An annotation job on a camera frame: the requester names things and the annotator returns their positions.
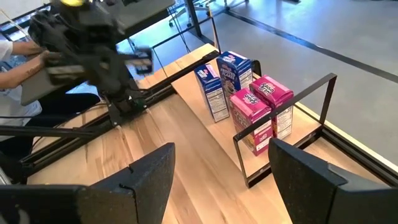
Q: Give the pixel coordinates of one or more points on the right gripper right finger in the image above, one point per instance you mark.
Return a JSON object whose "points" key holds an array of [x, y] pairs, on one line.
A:
{"points": [[326, 202]]}

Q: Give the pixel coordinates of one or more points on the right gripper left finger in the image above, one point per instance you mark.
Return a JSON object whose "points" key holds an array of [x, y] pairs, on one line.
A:
{"points": [[93, 205]]}

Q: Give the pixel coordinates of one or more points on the pink Raisin Bran cereal box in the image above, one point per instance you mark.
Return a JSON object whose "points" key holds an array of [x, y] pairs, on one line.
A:
{"points": [[248, 107], [270, 90]]}

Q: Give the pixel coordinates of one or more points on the blue Frosted Flakes cereal box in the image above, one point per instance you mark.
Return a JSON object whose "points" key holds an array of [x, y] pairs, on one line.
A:
{"points": [[214, 99], [233, 70]]}

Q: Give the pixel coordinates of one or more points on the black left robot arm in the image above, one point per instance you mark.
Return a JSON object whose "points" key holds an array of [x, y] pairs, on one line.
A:
{"points": [[102, 77]]}

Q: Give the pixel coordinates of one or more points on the person's forearm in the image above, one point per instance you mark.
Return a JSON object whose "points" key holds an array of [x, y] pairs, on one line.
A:
{"points": [[21, 73], [28, 48]]}

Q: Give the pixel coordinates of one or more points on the black table edge bar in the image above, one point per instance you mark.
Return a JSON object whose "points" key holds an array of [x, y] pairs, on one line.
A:
{"points": [[357, 149]]}

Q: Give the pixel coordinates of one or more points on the person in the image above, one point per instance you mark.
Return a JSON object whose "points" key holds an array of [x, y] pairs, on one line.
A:
{"points": [[18, 109]]}

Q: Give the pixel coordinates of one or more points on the grey desk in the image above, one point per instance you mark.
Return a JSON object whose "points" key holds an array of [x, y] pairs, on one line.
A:
{"points": [[143, 12]]}

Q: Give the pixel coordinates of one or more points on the yellow tape label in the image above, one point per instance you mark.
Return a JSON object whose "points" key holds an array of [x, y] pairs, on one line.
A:
{"points": [[73, 2]]}

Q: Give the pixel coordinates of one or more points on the office chair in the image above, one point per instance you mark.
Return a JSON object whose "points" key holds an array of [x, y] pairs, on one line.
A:
{"points": [[180, 17]]}

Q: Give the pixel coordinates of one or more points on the wooden shelf with black frame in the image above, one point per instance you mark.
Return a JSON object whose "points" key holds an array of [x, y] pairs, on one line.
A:
{"points": [[220, 137]]}

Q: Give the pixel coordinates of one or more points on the black aluminium frame rails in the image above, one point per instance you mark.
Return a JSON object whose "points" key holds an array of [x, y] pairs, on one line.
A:
{"points": [[161, 90]]}

